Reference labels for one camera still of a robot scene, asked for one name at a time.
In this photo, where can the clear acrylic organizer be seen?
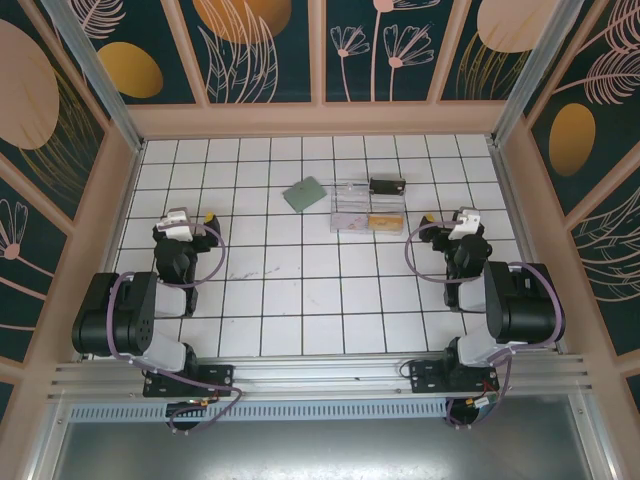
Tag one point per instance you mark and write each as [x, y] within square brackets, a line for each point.
[350, 200]

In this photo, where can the black electronics module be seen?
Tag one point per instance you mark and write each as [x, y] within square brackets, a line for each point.
[475, 410]
[187, 412]

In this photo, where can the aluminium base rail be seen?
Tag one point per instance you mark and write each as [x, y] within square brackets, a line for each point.
[320, 375]

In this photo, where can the aluminium frame post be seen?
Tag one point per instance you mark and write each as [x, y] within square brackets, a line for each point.
[90, 65]
[530, 70]

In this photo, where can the orange card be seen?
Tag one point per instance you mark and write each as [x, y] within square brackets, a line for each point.
[385, 223]

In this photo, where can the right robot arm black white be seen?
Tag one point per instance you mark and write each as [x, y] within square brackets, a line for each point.
[525, 305]

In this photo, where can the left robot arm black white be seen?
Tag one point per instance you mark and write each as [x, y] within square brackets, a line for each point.
[125, 310]

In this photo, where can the pale lilac patterned card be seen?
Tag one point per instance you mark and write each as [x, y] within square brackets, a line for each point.
[350, 223]

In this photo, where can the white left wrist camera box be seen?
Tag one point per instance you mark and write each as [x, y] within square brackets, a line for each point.
[175, 227]

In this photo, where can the black card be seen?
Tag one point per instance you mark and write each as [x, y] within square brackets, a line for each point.
[386, 186]

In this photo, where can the aluminium side rail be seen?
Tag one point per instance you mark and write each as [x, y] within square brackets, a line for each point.
[122, 210]
[516, 210]

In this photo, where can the grey metal sheet panel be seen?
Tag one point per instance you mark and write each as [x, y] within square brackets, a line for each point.
[320, 450]

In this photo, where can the green card holder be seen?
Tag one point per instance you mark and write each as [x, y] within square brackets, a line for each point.
[303, 195]

